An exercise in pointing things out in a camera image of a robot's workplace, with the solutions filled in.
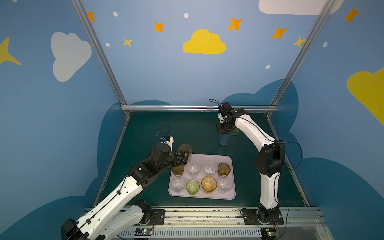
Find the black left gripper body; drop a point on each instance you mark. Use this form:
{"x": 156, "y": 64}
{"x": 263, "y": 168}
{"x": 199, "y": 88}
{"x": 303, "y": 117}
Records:
{"x": 177, "y": 158}

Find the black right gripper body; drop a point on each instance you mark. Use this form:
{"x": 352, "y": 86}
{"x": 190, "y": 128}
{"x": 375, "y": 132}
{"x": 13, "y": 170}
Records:
{"x": 223, "y": 127}

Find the green tinted cup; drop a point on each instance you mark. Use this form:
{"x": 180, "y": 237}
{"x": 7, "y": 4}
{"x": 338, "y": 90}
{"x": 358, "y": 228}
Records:
{"x": 236, "y": 132}

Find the dark olive cup back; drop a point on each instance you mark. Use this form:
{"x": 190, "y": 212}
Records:
{"x": 178, "y": 171}

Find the tall pale blue cup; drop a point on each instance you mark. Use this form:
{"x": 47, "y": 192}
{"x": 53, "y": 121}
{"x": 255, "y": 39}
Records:
{"x": 224, "y": 139}

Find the tall yellow plastic cup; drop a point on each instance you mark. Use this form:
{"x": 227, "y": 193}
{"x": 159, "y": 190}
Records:
{"x": 185, "y": 148}

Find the clear faceted glass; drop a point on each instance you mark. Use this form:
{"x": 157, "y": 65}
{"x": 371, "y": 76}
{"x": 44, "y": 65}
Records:
{"x": 193, "y": 169}
{"x": 210, "y": 169}
{"x": 225, "y": 184}
{"x": 177, "y": 184}

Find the small green cup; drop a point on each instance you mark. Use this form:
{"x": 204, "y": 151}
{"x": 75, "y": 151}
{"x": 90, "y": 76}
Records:
{"x": 192, "y": 187}

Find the lilac plastic tray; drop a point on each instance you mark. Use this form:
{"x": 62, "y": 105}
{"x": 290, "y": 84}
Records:
{"x": 201, "y": 160}

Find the brown amber short cup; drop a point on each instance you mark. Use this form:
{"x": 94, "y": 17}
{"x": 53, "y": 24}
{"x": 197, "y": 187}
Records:
{"x": 224, "y": 169}

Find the yellow short cup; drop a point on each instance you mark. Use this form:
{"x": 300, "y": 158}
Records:
{"x": 209, "y": 184}

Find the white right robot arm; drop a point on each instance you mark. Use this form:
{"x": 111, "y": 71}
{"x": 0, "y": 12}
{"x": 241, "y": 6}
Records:
{"x": 269, "y": 162}

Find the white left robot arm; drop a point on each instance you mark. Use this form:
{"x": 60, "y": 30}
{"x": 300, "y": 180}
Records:
{"x": 105, "y": 221}

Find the left green circuit board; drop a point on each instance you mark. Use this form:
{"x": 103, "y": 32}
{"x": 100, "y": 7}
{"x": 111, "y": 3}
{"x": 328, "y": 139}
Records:
{"x": 143, "y": 233}

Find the green circuit board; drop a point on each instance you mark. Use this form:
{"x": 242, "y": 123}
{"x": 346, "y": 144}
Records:
{"x": 268, "y": 234}
{"x": 143, "y": 233}

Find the right green circuit board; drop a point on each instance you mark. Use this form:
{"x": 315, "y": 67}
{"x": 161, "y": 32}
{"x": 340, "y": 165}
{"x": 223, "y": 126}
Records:
{"x": 268, "y": 234}

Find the aluminium right corner post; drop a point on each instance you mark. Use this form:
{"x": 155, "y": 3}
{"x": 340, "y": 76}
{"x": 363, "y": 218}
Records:
{"x": 304, "y": 50}

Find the aluminium corner post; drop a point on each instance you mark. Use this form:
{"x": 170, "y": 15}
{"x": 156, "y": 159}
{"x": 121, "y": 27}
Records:
{"x": 304, "y": 50}
{"x": 88, "y": 26}

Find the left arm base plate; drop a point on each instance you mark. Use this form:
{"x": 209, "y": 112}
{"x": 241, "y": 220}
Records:
{"x": 155, "y": 217}

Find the aluminium back frame rail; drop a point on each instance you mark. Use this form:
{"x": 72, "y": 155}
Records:
{"x": 175, "y": 108}

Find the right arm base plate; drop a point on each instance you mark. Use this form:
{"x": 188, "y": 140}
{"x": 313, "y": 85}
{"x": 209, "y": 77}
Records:
{"x": 262, "y": 216}

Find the aluminium front rail base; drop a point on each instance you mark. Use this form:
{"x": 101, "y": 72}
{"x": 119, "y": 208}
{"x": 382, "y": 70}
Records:
{"x": 227, "y": 223}

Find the aluminium left corner post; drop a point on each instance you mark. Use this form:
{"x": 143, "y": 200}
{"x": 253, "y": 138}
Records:
{"x": 88, "y": 26}

